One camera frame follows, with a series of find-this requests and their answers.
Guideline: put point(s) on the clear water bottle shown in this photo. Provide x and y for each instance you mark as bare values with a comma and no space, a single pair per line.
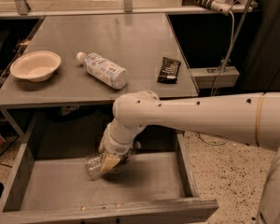
93,162

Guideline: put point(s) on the white power strip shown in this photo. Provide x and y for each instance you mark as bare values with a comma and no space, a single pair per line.
220,6

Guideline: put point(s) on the white labelled bottle on counter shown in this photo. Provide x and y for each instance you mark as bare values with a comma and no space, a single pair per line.
108,72

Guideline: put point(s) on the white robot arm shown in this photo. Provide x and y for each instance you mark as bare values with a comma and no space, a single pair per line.
252,118

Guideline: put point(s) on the grey open top drawer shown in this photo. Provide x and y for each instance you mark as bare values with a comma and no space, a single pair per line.
49,183

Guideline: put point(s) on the black snack bar wrapper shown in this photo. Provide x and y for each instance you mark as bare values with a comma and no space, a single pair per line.
169,71

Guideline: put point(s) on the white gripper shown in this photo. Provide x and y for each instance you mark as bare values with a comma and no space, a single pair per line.
116,147

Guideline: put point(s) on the white paper bowl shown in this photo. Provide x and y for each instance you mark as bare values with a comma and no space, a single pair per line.
36,66

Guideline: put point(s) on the grey metal beam bracket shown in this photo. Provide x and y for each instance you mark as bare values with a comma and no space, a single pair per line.
211,77

